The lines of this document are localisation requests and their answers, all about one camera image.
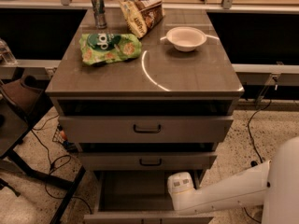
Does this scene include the grey bottom drawer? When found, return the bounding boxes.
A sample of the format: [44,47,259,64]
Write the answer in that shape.
[84,171,213,224]

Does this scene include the grey drawer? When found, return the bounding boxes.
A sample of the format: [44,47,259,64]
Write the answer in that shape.
[84,171,213,224]
[79,152,216,171]
[59,116,233,143]

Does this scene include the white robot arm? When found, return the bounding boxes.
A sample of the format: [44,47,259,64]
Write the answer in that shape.
[167,137,299,224]

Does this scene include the grey top drawer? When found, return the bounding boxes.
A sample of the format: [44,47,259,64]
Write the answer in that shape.
[59,116,233,143]

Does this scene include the grey middle drawer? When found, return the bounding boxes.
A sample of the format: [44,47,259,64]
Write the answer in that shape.
[79,152,216,171]

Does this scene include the white paper bowl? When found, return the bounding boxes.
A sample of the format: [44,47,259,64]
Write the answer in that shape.
[166,27,206,52]

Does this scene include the green chip bag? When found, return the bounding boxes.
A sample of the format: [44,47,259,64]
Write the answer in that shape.
[79,33,142,65]

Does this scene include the brown yellow snack bag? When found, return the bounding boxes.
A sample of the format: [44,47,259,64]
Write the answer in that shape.
[118,0,164,38]

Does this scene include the dark side table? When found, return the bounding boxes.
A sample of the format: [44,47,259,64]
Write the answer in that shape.
[0,76,85,224]

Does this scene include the clear plastic bottle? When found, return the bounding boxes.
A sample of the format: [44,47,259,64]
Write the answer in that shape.
[0,38,18,65]

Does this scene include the wire basket with items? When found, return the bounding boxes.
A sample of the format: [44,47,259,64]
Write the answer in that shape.
[52,124,78,152]

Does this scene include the black floor cable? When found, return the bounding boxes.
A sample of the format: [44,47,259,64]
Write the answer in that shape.
[242,100,274,224]

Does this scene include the black cable left floor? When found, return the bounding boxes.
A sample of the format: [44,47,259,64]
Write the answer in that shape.
[30,114,93,215]

